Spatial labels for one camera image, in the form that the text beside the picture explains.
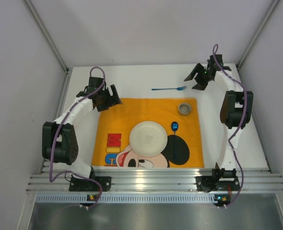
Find blue plastic fork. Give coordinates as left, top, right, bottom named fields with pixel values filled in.
left=151, top=86, right=187, bottom=91

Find small grey cup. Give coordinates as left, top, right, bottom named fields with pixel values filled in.
left=178, top=103, right=192, bottom=116

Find orange Mickey Mouse cloth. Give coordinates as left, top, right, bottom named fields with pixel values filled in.
left=92, top=98, right=204, bottom=168

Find cream round plate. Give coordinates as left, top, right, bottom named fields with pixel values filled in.
left=129, top=121, right=167, bottom=157

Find blue plastic spoon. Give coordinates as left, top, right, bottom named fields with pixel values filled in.
left=171, top=121, right=179, bottom=160

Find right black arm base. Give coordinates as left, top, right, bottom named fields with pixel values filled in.
left=196, top=176, right=240, bottom=193

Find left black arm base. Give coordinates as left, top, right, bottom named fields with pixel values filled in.
left=69, top=176, right=111, bottom=192

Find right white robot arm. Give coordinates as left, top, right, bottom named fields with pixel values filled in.
left=184, top=54, right=254, bottom=183

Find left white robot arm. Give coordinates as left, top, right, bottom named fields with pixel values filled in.
left=42, top=77, right=122, bottom=182

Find aluminium mounting rail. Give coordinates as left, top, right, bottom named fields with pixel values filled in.
left=26, top=167, right=283, bottom=194

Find perforated cable tray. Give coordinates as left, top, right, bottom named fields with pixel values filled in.
left=35, top=193, right=231, bottom=204

